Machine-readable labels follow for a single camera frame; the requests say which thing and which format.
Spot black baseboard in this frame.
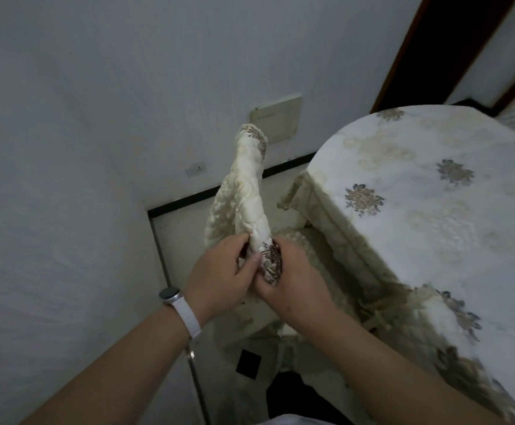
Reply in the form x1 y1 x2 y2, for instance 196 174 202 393
147 99 493 425

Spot smartwatch with white band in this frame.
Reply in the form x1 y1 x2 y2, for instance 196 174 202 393
159 286 203 341

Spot brown wooden door frame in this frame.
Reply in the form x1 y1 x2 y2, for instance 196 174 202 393
370 0 515 113

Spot person's right forearm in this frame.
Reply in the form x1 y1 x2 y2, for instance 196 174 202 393
301 313 506 425

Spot table with cream floral tablecloth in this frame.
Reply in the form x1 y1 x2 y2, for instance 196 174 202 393
277 104 515 425

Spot white shirt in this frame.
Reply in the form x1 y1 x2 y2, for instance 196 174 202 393
257 418 329 425

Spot person's right hand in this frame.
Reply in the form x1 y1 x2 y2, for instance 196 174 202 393
253 236 342 337

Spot black trousers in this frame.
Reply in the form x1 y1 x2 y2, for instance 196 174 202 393
266 370 355 425

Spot beige wall panel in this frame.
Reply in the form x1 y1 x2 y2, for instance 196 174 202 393
249 93 303 145

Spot person's left forearm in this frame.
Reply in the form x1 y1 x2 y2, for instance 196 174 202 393
20 312 192 425

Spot person's left hand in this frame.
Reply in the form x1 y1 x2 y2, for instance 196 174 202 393
182 233 263 326

